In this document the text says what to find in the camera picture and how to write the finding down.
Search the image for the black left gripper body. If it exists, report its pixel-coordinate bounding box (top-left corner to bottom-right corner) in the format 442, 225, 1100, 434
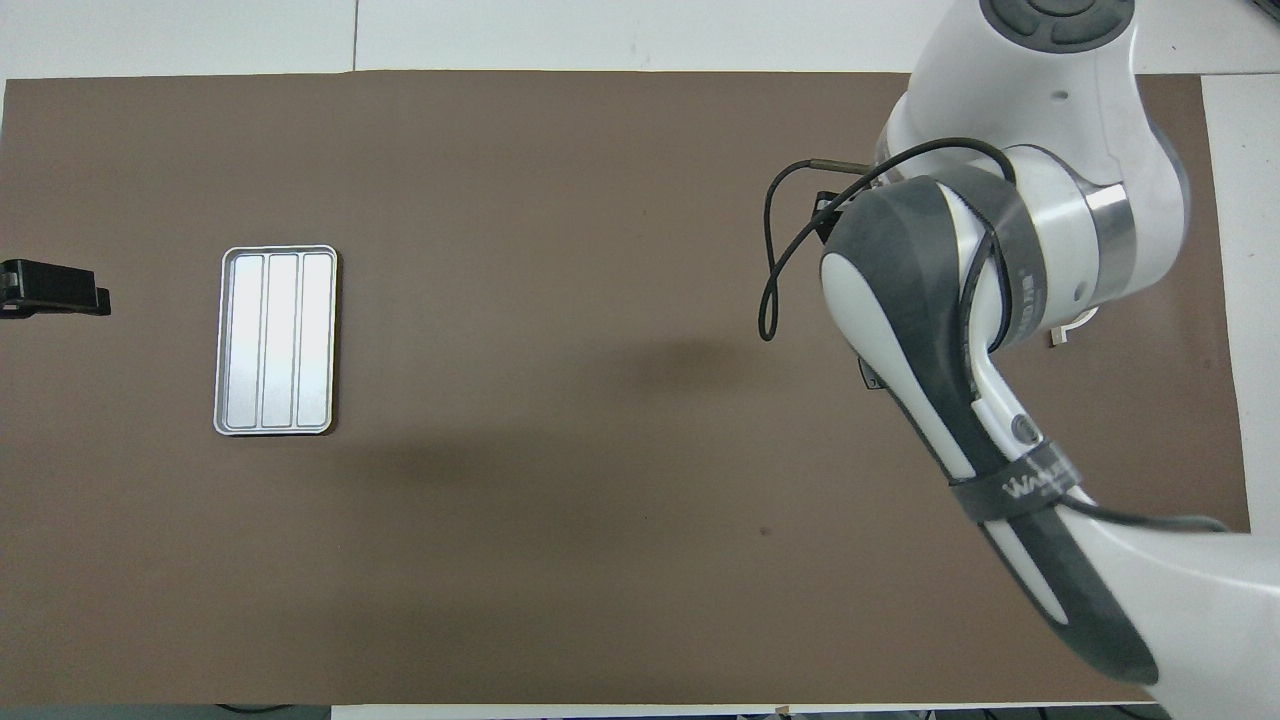
0, 259, 99, 314

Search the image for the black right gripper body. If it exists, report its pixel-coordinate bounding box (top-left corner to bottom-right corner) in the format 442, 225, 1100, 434
814, 190, 852, 242

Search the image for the silver metal tray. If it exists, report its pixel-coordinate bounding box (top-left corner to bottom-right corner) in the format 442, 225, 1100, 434
213, 245, 339, 437

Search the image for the brown table mat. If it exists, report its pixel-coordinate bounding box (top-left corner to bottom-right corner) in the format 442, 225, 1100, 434
0, 70, 1252, 707

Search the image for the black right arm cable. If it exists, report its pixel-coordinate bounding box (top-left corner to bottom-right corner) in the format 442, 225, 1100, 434
758, 138, 1231, 533

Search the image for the white curved plastic bracket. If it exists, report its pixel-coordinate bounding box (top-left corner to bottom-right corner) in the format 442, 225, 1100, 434
1047, 305, 1101, 348

